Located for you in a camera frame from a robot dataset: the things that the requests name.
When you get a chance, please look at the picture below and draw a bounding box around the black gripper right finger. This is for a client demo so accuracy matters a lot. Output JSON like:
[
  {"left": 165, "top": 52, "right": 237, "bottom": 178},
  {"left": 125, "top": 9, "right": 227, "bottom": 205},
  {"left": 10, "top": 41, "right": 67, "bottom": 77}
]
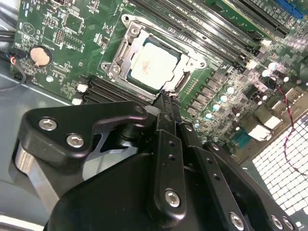
[{"left": 170, "top": 93, "right": 300, "bottom": 231}]

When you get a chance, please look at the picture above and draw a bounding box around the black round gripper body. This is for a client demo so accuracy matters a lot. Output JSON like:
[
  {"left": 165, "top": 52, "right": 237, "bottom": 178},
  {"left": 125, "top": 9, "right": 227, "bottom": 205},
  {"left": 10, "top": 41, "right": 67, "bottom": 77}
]
[{"left": 45, "top": 151, "right": 224, "bottom": 231}]

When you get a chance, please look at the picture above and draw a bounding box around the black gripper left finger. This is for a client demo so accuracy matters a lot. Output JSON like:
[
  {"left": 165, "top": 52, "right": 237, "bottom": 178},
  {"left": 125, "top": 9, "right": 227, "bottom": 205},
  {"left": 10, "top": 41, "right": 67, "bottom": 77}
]
[{"left": 9, "top": 92, "right": 188, "bottom": 228}]

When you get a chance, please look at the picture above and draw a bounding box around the metal socket cover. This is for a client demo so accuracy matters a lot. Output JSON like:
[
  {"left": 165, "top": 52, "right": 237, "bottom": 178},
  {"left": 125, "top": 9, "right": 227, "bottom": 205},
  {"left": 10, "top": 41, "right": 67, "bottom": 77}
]
[{"left": 109, "top": 24, "right": 195, "bottom": 96}]

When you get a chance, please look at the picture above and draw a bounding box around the silver green CPU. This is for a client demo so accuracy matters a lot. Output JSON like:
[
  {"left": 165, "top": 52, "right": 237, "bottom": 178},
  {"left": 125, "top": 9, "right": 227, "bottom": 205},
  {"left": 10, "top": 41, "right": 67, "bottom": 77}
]
[{"left": 127, "top": 35, "right": 191, "bottom": 95}]

